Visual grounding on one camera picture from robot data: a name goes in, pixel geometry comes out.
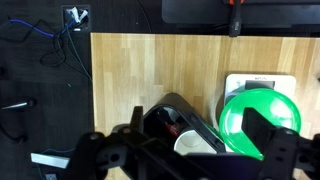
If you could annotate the black plastic bin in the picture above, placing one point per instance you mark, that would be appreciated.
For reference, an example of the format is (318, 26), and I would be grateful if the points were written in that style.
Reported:
(176, 100)

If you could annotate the silver metal rod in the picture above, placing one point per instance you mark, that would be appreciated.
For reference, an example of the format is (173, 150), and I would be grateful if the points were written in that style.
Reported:
(15, 105)

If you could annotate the white kitchen scale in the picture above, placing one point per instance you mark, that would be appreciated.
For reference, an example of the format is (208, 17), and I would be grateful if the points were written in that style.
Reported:
(236, 83)

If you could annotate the orange and black clamp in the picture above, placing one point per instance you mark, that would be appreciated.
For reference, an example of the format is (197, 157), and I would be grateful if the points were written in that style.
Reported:
(235, 23)

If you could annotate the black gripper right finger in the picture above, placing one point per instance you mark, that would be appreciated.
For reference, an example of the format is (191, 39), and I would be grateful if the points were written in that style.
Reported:
(258, 133)

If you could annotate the white paper cup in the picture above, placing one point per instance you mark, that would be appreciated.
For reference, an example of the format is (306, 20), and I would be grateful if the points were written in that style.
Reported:
(195, 141)

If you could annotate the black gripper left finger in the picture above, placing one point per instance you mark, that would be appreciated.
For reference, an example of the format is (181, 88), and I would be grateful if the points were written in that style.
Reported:
(137, 118)

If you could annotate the wall power socket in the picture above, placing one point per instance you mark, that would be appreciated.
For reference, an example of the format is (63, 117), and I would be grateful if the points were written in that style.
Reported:
(75, 16)

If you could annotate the light grey metal bar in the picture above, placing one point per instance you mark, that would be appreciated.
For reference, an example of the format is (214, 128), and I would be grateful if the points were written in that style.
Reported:
(50, 160)

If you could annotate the green plastic plate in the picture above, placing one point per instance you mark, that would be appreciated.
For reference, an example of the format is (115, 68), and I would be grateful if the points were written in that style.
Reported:
(266, 103)

